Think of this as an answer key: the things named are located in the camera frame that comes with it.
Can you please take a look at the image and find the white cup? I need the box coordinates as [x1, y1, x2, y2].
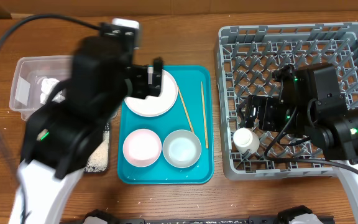
[233, 128, 260, 154]

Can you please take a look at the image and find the teal plastic tray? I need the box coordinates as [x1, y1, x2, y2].
[117, 65, 214, 184]

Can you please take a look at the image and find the white napkin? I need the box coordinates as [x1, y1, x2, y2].
[40, 78, 65, 105]

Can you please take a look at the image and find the pink bowl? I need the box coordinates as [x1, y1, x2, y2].
[123, 129, 162, 167]

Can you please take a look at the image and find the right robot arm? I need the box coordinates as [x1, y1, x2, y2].
[237, 63, 358, 223]

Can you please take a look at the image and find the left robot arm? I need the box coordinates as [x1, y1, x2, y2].
[9, 36, 163, 223]

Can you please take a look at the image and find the grey bowl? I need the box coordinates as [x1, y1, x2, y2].
[162, 129, 202, 169]

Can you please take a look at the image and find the black tray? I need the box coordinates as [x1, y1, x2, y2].
[82, 123, 111, 174]

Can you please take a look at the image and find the rice grains pile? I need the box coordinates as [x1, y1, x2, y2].
[85, 130, 111, 172]

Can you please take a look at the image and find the white round plate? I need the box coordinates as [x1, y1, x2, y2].
[124, 70, 178, 117]

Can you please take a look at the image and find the grey dish rack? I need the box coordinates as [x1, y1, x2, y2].
[215, 22, 358, 180]

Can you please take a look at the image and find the wooden chopstick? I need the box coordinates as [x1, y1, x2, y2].
[178, 86, 195, 134]
[201, 82, 209, 149]

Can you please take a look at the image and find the clear plastic bin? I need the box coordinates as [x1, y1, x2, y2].
[9, 55, 72, 121]

